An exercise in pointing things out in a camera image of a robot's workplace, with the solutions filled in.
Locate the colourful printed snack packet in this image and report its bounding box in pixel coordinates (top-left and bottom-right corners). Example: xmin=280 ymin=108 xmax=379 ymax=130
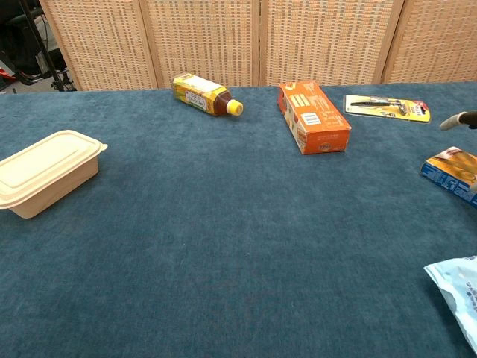
xmin=420 ymin=146 xmax=477 ymax=209

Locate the black tripod stand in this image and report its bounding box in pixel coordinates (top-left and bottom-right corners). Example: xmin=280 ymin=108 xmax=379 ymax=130
xmin=18 ymin=0 xmax=78 ymax=92

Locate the cream lidded food container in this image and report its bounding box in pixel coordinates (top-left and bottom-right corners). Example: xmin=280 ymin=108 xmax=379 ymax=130
xmin=0 ymin=129 xmax=109 ymax=220

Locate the razor in yellow blister pack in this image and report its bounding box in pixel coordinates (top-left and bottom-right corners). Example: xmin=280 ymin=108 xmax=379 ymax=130
xmin=342 ymin=94 xmax=432 ymax=125

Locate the orange rectangular carton box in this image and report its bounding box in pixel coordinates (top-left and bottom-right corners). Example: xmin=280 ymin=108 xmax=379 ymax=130
xmin=277 ymin=81 xmax=353 ymax=156

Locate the blue table cloth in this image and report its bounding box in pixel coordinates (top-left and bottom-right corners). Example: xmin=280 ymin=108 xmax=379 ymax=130
xmin=0 ymin=81 xmax=477 ymax=358

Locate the light blue wet wipes pack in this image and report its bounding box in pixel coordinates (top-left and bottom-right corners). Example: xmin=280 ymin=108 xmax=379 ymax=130
xmin=423 ymin=255 xmax=477 ymax=355

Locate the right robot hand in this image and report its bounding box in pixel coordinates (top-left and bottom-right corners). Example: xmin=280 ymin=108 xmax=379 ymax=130
xmin=439 ymin=110 xmax=477 ymax=131

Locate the woven wooden folding screen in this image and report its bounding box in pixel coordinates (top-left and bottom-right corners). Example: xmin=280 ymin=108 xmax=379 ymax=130
xmin=39 ymin=0 xmax=477 ymax=92

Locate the yellow-capped tea bottle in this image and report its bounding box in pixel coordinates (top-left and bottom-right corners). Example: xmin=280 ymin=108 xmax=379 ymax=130
xmin=171 ymin=72 xmax=244 ymax=118

